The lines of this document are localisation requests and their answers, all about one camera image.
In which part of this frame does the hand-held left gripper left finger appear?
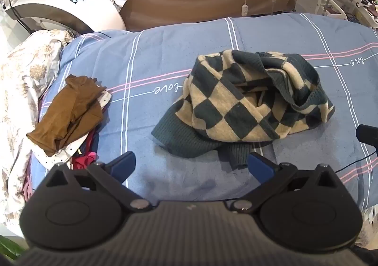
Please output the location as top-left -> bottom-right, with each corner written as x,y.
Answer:
47,151 -> 150,212

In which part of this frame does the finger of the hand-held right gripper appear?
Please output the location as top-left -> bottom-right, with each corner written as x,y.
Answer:
356,124 -> 378,147

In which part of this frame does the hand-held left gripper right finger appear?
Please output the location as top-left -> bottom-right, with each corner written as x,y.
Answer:
232,152 -> 340,214

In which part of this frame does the checkered knit sweater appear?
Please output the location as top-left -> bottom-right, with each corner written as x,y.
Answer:
151,49 -> 336,171

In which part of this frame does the dark red cloth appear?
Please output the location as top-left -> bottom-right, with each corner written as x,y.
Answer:
71,127 -> 103,171

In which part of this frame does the brown sheer cloth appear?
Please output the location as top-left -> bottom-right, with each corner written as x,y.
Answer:
26,75 -> 107,157

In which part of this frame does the blue striped blanket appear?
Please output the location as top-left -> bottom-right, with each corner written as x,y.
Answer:
30,12 -> 378,211

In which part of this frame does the floral quilt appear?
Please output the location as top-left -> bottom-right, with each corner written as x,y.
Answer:
0,29 -> 75,236

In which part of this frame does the green plant leaf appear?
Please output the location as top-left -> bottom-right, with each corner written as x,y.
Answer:
0,235 -> 28,261

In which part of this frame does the black cable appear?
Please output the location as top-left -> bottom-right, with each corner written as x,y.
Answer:
336,150 -> 378,174

